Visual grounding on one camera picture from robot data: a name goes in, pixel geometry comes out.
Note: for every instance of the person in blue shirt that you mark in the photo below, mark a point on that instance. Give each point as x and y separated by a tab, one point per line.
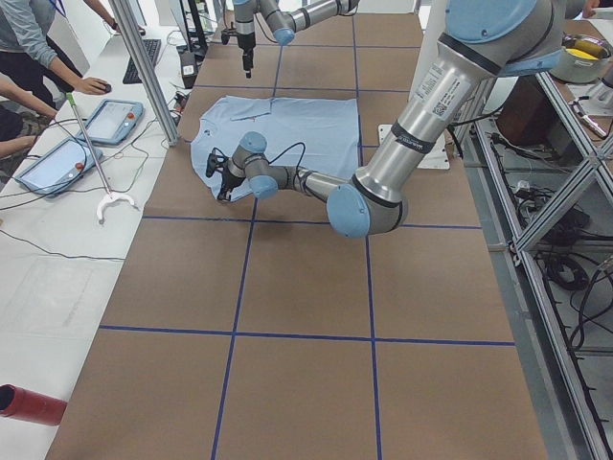
29	55

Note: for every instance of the white reacher grabber stick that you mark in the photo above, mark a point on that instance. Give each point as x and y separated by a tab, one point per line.
110	196

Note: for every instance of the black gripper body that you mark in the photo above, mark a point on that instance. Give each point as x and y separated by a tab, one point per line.
228	182
246	47

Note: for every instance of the light blue t-shirt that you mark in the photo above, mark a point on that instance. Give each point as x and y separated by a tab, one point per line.
305	145

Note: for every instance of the aluminium side rack frame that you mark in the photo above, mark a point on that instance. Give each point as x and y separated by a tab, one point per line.
539	159

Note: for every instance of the seated person forearm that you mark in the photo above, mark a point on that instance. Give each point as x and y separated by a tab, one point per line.
16	135

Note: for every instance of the blue teach pendant near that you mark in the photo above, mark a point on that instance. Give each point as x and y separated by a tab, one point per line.
56	170

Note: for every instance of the blue teach pendant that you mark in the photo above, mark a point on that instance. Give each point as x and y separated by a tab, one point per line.
112	120
56	170

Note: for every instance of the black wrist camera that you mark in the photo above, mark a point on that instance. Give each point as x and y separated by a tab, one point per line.
216	162

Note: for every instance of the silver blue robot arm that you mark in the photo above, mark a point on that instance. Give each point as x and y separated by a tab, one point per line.
481	40
282	24

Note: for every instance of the blue teach pendant far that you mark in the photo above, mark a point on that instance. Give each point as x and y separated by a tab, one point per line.
112	120

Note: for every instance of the aluminium frame post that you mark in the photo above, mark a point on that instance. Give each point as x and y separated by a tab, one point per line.
137	51

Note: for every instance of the red cylinder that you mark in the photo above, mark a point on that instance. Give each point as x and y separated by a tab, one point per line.
29	406

